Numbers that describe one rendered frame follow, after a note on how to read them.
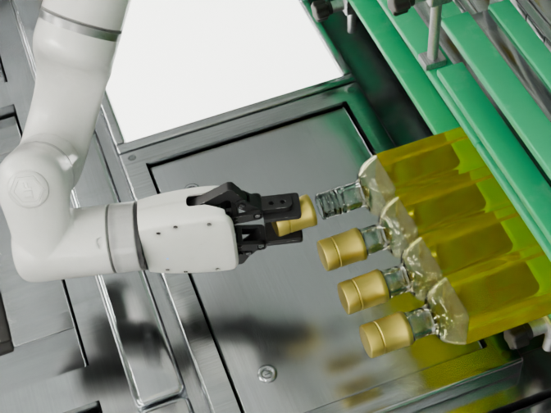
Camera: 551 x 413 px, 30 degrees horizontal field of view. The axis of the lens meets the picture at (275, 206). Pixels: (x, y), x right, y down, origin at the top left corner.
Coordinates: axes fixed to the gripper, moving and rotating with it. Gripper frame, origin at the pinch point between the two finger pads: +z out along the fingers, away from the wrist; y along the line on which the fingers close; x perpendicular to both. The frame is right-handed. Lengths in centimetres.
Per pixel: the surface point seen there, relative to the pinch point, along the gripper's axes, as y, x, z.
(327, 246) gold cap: 1.4, -5.1, 4.3
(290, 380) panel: -12.7, -12.6, -1.0
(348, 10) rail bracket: -6.6, 38.8, 12.7
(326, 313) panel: -12.8, -4.5, 4.0
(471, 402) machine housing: -15.0, -16.6, 18.3
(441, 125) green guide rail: -3.6, 13.8, 20.2
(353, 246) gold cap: 1.1, -5.3, 7.0
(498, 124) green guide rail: 6.0, 4.8, 23.9
